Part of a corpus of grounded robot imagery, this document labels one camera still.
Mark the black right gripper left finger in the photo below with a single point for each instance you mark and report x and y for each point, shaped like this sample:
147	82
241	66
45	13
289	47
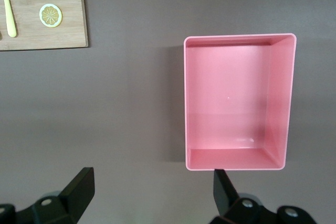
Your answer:
78	190

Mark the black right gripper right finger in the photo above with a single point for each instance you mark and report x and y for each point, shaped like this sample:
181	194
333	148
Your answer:
225	197

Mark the pink plastic bin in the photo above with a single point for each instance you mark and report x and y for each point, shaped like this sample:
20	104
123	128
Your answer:
231	98

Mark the wooden cutting board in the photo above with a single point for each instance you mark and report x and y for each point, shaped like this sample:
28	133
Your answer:
26	24

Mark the lemon slice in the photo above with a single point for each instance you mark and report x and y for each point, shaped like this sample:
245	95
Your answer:
51	15

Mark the yellow plastic fork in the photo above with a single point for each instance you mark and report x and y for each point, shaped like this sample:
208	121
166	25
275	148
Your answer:
10	19

